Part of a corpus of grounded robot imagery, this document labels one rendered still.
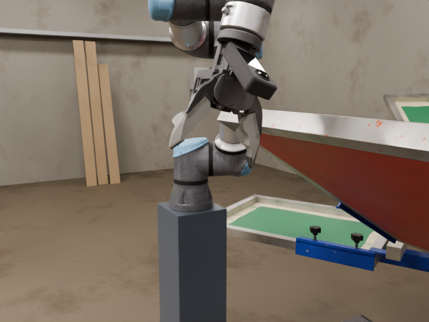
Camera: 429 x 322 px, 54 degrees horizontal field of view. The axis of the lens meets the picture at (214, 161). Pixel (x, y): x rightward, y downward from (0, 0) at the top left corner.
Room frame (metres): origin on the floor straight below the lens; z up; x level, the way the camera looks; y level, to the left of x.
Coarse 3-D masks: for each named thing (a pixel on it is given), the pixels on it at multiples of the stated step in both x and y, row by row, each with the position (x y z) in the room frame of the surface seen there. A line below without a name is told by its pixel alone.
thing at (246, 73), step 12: (228, 48) 0.66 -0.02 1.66; (240, 48) 0.66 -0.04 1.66; (228, 60) 0.65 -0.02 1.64; (240, 60) 0.62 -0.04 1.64; (252, 60) 0.64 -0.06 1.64; (240, 72) 0.61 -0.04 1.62; (252, 72) 0.59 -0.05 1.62; (264, 72) 0.60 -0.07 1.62; (252, 84) 0.58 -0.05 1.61; (264, 84) 0.59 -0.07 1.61; (264, 96) 0.60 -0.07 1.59
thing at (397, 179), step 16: (320, 144) 0.72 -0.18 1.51; (336, 160) 0.76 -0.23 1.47; (352, 160) 0.71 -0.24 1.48; (368, 160) 0.66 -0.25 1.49; (384, 160) 0.62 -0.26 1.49; (400, 160) 0.58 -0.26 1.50; (416, 160) 0.55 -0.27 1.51; (368, 176) 0.75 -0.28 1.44; (384, 176) 0.70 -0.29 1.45; (400, 176) 0.65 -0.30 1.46; (416, 176) 0.61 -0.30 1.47; (384, 192) 0.80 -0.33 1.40; (400, 192) 0.74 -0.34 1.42; (416, 192) 0.69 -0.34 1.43; (400, 208) 0.85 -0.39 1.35; (416, 208) 0.79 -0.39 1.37
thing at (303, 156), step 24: (264, 144) 0.96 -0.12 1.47; (288, 144) 0.84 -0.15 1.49; (312, 144) 0.75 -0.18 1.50; (312, 168) 0.93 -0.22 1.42; (336, 168) 0.82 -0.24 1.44; (336, 192) 1.05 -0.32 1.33; (360, 192) 0.91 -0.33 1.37; (384, 216) 1.02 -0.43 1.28; (408, 216) 0.88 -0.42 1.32; (408, 240) 1.18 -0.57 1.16
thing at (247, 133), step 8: (240, 112) 0.69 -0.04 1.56; (240, 120) 0.68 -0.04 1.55; (248, 120) 0.67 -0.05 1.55; (256, 120) 0.68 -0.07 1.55; (240, 128) 0.68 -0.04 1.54; (248, 128) 0.67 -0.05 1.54; (256, 128) 0.68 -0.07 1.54; (240, 136) 0.71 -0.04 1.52; (248, 136) 0.67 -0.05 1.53; (256, 136) 0.68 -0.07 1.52; (248, 144) 0.67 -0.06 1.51; (256, 144) 0.68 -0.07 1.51; (248, 152) 0.68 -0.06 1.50; (256, 152) 0.68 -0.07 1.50; (248, 160) 0.68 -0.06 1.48
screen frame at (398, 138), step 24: (264, 120) 0.82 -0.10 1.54; (288, 120) 0.76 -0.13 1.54; (312, 120) 0.71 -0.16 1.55; (336, 120) 0.66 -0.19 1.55; (360, 120) 0.62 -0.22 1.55; (384, 120) 0.59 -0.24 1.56; (336, 144) 0.67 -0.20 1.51; (360, 144) 0.61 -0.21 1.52; (384, 144) 0.56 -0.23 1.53; (408, 144) 0.53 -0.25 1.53
